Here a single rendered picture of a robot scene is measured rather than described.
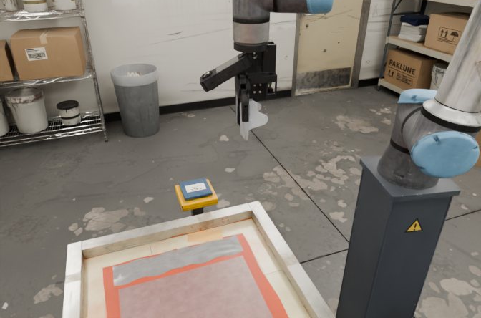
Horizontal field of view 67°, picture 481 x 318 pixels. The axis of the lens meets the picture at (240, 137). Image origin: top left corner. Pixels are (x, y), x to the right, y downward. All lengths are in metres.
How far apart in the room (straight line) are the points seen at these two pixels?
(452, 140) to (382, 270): 0.49
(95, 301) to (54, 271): 1.56
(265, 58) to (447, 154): 0.41
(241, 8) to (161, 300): 0.71
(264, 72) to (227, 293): 0.56
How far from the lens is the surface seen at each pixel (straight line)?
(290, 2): 0.73
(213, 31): 4.21
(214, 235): 1.16
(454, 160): 0.84
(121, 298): 1.05
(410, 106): 0.95
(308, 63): 4.88
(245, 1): 0.73
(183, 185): 1.35
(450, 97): 0.82
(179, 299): 1.01
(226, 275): 1.05
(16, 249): 2.87
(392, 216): 1.03
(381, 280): 1.19
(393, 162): 1.01
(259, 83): 0.77
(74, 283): 1.07
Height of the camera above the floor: 1.74
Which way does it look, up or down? 28 degrees down
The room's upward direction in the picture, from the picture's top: straight up
